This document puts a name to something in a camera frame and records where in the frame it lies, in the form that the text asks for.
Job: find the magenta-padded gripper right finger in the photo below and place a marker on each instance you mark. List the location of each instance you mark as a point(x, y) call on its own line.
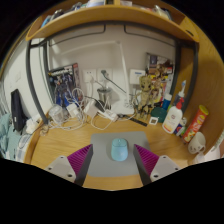
point(161, 166)

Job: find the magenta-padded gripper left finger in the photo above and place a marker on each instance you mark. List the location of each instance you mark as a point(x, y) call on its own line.
point(63, 166)

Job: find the light blue computer mouse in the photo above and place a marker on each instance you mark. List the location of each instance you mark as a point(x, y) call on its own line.
point(119, 150)

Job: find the grey mouse pad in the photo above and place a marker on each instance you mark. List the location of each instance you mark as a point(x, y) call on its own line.
point(103, 153)

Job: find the white mug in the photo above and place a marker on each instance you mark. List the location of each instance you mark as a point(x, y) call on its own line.
point(196, 143)

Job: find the white lotion bottle red label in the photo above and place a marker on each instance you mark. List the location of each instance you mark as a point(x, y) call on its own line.
point(172, 120)

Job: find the white tissue pack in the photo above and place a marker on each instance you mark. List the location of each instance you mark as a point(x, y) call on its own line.
point(32, 125)

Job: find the clear lidded plastic container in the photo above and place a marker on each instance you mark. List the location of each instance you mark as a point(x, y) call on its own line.
point(56, 114)

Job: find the red chips can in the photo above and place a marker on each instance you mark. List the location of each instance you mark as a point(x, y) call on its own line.
point(195, 123)

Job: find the white multi-port charger block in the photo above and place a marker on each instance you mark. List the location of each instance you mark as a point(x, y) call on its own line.
point(72, 110)

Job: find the teal and plaid bedding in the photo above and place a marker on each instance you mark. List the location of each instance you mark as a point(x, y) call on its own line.
point(6, 136)

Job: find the blue bottle white cap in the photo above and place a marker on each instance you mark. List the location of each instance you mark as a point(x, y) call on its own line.
point(166, 101)

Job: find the white power strip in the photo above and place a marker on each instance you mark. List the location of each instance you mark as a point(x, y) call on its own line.
point(108, 115)

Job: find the black power adapter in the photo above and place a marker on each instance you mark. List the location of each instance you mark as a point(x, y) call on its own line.
point(100, 106)

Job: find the black hanging bag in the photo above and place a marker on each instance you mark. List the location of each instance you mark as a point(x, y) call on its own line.
point(18, 110)

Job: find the tree creature figurine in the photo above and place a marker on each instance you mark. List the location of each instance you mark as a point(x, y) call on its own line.
point(145, 95)

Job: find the dark bottle white nozzle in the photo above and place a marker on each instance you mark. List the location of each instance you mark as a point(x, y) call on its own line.
point(180, 95)

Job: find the clear drinking cup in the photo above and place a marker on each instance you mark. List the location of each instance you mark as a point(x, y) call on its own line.
point(104, 96)

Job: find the robot model kit box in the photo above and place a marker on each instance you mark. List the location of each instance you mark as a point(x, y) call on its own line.
point(63, 85)

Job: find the colourful printed box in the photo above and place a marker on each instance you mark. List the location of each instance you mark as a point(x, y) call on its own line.
point(160, 65)

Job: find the wooden shelf unit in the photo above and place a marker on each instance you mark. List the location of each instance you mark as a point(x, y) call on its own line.
point(110, 15)

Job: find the grey metal frame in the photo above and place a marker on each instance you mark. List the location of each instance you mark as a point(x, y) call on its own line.
point(33, 83)

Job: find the white wall box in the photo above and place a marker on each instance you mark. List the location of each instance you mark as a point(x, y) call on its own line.
point(137, 76)

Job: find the white wall socket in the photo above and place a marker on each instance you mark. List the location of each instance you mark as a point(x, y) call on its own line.
point(89, 76)
point(105, 75)

